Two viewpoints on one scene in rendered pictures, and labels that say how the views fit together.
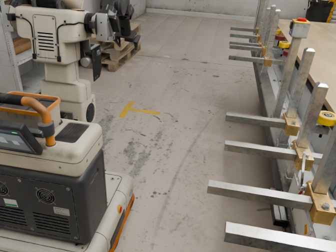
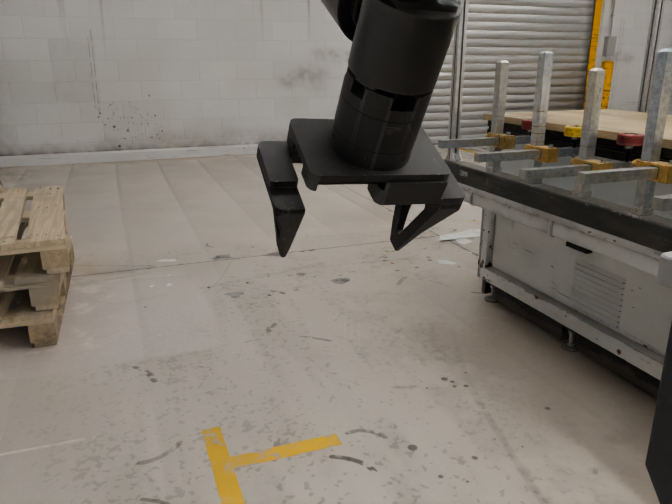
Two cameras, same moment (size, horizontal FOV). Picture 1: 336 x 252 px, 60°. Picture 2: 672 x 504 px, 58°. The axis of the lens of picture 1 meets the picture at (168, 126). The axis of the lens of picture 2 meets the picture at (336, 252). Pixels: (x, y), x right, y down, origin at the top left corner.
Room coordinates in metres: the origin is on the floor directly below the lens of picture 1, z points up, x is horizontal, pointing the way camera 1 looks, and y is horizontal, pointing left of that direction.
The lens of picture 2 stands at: (1.35, 0.91, 1.14)
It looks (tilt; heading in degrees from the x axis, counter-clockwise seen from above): 18 degrees down; 330
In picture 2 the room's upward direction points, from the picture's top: straight up
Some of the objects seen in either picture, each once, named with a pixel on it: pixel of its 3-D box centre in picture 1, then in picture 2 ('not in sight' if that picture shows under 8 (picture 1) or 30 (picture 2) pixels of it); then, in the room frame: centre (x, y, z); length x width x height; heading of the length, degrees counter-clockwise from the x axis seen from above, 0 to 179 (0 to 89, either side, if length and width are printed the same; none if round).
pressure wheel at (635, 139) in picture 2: (278, 41); (628, 150); (2.58, -0.91, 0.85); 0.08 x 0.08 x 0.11
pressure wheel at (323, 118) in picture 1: (324, 125); not in sight; (1.10, -0.67, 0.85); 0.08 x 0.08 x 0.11
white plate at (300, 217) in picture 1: (297, 209); not in sight; (0.71, -0.44, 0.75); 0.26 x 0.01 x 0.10; 171
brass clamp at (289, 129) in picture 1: (289, 123); not in sight; (1.14, -0.54, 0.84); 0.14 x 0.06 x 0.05; 171
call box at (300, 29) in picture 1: (299, 29); not in sight; (1.42, -0.58, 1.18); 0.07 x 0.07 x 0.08; 81
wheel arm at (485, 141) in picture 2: (251, 30); (488, 142); (3.11, -0.80, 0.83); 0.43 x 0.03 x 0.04; 81
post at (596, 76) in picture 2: (262, 36); (587, 145); (2.65, -0.79, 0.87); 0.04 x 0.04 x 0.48; 81
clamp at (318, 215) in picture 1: (318, 201); not in sight; (0.65, -0.46, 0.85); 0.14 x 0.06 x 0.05; 171
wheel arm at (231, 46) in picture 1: (256, 49); (642, 173); (2.37, -0.68, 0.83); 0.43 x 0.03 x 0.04; 81
